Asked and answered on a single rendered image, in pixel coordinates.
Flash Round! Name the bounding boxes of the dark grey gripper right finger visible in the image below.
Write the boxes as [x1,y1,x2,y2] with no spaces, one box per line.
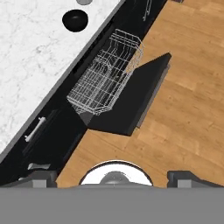
[166,170,224,188]

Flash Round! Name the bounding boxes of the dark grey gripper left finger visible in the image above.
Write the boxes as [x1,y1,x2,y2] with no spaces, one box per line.
[0,170,58,188]

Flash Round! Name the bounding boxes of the black dishwasher door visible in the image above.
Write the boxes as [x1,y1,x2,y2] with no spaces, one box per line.
[79,52,172,137]

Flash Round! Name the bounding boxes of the black cupboard run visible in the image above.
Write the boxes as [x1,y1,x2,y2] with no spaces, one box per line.
[0,0,169,187]

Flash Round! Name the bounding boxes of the white and black round base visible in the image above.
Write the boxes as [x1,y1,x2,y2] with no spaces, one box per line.
[79,159,154,186]

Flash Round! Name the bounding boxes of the white cupboard handle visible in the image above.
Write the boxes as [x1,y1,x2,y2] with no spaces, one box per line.
[142,0,153,21]
[24,116,47,143]
[27,163,52,172]

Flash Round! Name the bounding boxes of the white wire dishwasher rack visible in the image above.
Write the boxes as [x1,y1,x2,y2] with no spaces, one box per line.
[66,28,144,116]

